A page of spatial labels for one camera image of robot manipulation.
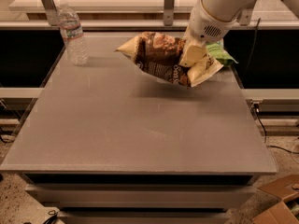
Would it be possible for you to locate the green chip bag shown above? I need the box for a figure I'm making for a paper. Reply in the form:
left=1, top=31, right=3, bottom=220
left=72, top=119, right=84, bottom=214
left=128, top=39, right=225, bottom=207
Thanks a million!
left=206, top=40, right=237, bottom=66

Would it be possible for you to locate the clear plastic water bottle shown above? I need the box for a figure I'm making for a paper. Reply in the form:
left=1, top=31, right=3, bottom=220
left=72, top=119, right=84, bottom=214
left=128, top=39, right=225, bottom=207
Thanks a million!
left=57, top=3, right=89, bottom=65

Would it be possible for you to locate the metal frame rail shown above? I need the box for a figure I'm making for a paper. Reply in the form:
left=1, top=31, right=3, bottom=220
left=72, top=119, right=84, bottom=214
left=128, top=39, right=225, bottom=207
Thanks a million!
left=0, top=0, right=298, bottom=27

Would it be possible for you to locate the grey drawer cabinet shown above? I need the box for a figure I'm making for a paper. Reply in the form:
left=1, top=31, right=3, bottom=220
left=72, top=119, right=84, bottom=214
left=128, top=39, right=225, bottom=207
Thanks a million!
left=1, top=33, right=277, bottom=224

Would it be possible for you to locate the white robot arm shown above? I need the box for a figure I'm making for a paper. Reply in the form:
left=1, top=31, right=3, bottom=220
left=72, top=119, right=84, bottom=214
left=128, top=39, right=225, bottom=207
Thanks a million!
left=179, top=0, right=299, bottom=67

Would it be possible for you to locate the brown cardboard box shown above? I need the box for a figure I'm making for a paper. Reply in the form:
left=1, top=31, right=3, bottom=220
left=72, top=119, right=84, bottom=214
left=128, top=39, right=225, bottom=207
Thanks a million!
left=252, top=175, right=299, bottom=224

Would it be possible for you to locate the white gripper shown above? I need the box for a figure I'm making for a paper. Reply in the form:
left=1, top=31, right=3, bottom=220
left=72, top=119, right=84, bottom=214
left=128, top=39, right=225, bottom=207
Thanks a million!
left=179, top=0, right=234, bottom=67

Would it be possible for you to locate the black power cable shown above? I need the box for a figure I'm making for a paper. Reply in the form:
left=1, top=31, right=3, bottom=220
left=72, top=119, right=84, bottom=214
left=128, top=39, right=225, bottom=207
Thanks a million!
left=244, top=18, right=299, bottom=156

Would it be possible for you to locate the brown chip bag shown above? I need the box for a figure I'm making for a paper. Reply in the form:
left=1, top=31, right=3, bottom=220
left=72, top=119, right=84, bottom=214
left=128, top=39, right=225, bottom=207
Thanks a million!
left=117, top=32, right=223, bottom=87

